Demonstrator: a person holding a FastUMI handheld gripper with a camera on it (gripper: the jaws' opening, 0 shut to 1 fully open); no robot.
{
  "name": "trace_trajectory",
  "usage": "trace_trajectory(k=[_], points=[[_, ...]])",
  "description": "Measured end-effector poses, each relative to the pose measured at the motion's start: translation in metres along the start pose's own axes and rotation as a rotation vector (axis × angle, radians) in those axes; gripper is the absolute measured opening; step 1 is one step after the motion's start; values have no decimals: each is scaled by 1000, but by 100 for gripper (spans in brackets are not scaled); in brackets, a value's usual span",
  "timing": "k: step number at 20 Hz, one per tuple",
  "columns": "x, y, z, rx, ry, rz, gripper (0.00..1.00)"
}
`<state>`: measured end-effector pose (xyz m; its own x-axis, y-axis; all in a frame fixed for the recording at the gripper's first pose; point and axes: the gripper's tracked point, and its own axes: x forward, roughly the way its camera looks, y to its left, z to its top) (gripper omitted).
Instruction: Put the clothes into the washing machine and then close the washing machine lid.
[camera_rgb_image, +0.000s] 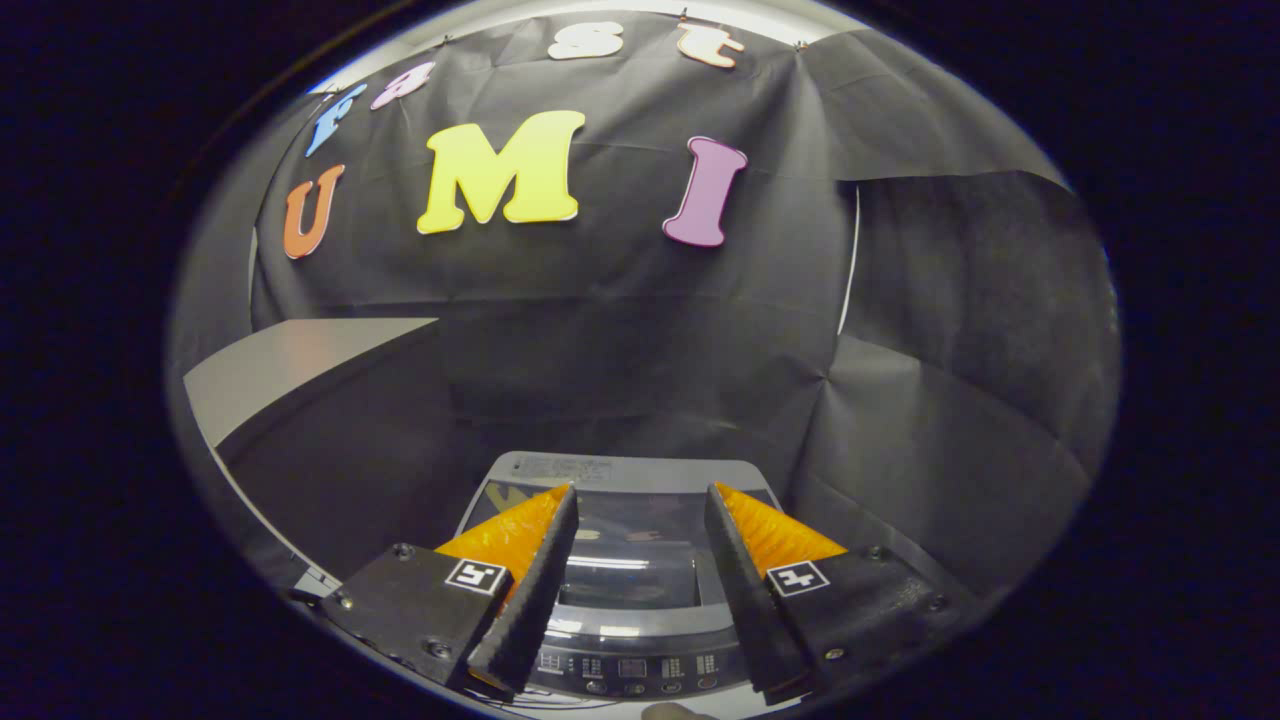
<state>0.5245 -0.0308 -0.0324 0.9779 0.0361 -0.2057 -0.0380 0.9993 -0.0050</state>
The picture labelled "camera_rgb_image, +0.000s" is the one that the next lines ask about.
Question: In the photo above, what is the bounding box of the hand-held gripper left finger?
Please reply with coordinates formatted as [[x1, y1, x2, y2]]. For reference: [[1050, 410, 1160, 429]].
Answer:
[[318, 484, 581, 701]]

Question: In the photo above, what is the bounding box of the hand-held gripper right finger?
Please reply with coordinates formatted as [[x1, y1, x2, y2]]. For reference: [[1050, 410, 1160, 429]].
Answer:
[[703, 482, 986, 706]]

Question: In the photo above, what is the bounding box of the grey washing machine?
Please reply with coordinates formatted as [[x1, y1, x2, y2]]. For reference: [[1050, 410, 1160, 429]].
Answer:
[[455, 450, 791, 701]]

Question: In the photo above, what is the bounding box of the beige brown cabinet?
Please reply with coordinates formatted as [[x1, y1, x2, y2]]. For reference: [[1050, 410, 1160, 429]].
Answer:
[[183, 318, 481, 601]]

